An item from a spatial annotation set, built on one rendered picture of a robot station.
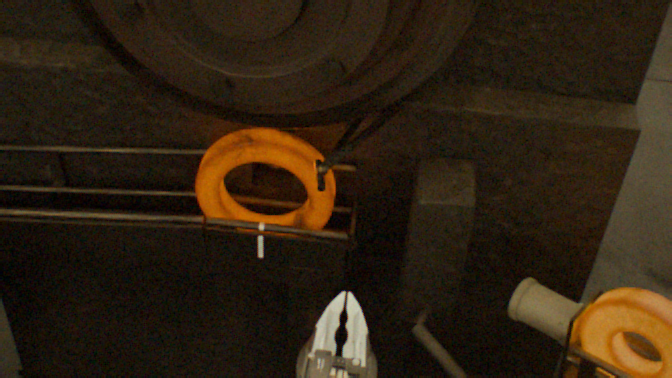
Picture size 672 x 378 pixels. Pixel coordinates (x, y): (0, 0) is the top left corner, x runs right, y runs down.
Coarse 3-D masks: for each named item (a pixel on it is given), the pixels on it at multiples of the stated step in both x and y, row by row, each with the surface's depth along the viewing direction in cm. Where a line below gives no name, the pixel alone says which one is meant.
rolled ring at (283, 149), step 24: (216, 144) 112; (240, 144) 109; (264, 144) 108; (288, 144) 109; (216, 168) 112; (288, 168) 111; (312, 168) 110; (216, 192) 114; (312, 192) 113; (240, 216) 118; (264, 216) 120; (288, 216) 119; (312, 216) 116
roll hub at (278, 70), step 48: (144, 0) 85; (192, 0) 83; (240, 0) 83; (288, 0) 82; (336, 0) 84; (384, 0) 82; (144, 48) 89; (192, 48) 89; (240, 48) 89; (288, 48) 88; (336, 48) 86; (240, 96) 91; (288, 96) 91
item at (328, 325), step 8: (344, 296) 101; (336, 304) 101; (344, 304) 101; (328, 312) 96; (336, 312) 100; (320, 320) 99; (328, 320) 97; (336, 320) 99; (320, 328) 99; (328, 328) 98; (336, 328) 99; (320, 336) 98; (328, 336) 98; (320, 344) 96; (328, 344) 98
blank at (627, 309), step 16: (624, 288) 104; (592, 304) 106; (608, 304) 103; (624, 304) 101; (640, 304) 100; (656, 304) 99; (592, 320) 106; (608, 320) 104; (624, 320) 102; (640, 320) 100; (656, 320) 99; (592, 336) 107; (608, 336) 105; (656, 336) 100; (592, 352) 108; (608, 352) 106; (624, 352) 107; (624, 368) 106; (640, 368) 106; (656, 368) 104
